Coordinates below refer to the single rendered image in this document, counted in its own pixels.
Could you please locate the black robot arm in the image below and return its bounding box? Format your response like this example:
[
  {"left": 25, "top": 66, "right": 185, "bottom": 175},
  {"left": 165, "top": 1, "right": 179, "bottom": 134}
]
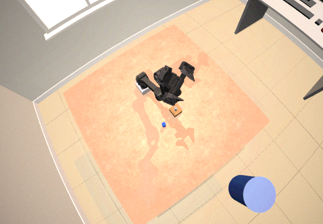
[{"left": 136, "top": 65, "right": 182, "bottom": 101}]

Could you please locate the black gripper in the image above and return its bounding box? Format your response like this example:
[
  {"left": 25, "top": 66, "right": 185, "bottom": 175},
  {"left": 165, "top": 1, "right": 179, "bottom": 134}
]
[{"left": 162, "top": 61, "right": 195, "bottom": 106}]

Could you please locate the tan square block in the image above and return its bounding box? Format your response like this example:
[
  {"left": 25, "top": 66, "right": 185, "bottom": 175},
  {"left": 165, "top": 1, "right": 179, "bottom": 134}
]
[{"left": 169, "top": 104, "right": 182, "bottom": 117}]

